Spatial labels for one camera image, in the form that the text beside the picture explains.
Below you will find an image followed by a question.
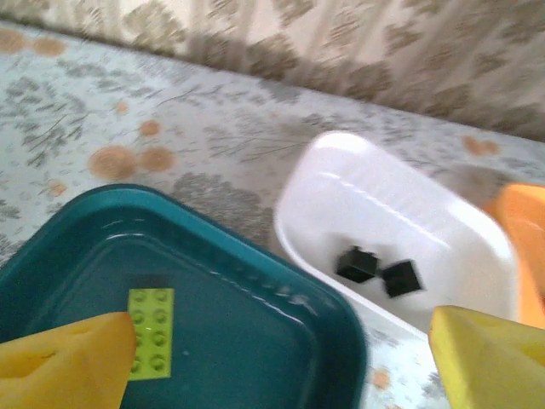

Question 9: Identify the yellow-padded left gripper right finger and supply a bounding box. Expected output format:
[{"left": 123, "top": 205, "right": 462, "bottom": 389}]
[{"left": 428, "top": 305, "right": 545, "bottom": 409}]

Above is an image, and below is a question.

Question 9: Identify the white plastic container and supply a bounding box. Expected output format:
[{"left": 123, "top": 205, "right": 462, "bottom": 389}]
[{"left": 273, "top": 130, "right": 521, "bottom": 337}]

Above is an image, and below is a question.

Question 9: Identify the orange plastic container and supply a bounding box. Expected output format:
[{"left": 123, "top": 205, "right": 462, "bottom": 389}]
[{"left": 485, "top": 182, "right": 545, "bottom": 330}]

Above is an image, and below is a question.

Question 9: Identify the teal plastic container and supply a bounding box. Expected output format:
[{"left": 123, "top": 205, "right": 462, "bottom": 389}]
[{"left": 0, "top": 183, "right": 370, "bottom": 409}]

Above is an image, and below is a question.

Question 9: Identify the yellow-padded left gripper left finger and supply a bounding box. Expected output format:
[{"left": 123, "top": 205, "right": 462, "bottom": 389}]
[{"left": 0, "top": 312, "right": 138, "bottom": 409}]

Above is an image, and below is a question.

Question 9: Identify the black lego brick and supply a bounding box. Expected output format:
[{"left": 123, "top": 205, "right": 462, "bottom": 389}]
[
  {"left": 335, "top": 245, "right": 380, "bottom": 285},
  {"left": 381, "top": 259, "right": 426, "bottom": 298}
]

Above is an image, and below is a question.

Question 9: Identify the lime green lego brick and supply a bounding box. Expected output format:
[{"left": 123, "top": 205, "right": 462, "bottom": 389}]
[{"left": 126, "top": 288, "right": 175, "bottom": 382}]

